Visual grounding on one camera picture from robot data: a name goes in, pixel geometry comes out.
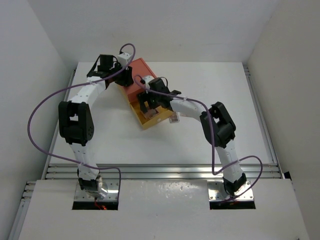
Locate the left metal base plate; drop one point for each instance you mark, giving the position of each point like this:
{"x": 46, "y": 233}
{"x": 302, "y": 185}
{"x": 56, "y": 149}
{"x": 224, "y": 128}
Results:
{"x": 107, "y": 193}

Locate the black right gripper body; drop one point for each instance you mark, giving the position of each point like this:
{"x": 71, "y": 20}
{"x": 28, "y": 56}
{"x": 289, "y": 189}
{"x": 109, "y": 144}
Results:
{"x": 154, "y": 99}

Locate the white front cover panel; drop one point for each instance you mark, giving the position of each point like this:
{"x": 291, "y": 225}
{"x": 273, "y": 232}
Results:
{"x": 163, "y": 210}

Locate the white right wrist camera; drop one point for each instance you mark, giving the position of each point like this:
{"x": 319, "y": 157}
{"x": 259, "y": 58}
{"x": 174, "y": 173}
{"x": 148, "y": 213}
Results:
{"x": 147, "y": 79}

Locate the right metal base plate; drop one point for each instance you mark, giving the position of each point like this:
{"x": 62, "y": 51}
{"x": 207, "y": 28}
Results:
{"x": 217, "y": 192}

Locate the yellow drawer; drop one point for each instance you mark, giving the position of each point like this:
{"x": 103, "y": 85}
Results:
{"x": 148, "y": 123}

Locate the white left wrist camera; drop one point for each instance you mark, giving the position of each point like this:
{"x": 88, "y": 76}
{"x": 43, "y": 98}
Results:
{"x": 124, "y": 58}

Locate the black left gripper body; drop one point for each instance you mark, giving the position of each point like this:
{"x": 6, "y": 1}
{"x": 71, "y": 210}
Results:
{"x": 121, "y": 78}

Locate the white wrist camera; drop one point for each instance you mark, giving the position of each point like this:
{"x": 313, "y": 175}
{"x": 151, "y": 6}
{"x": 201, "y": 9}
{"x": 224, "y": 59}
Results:
{"x": 147, "y": 79}
{"x": 124, "y": 58}

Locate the small clear eyeshadow palette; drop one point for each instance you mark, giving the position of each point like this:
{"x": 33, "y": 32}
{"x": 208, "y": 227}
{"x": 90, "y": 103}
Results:
{"x": 174, "y": 118}

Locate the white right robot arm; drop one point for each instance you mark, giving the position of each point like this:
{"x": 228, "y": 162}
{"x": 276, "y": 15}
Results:
{"x": 217, "y": 125}

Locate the brown eyeshadow palette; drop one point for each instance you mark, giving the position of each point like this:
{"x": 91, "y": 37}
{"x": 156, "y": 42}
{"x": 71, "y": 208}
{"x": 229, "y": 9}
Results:
{"x": 150, "y": 113}

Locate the aluminium frame rail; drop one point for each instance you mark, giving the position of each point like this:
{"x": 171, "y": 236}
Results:
{"x": 61, "y": 171}

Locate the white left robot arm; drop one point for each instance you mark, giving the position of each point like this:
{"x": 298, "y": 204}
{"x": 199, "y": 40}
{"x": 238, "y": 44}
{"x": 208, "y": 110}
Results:
{"x": 76, "y": 124}

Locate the metal base plate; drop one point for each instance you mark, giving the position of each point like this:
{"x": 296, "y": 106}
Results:
{"x": 107, "y": 193}
{"x": 217, "y": 192}

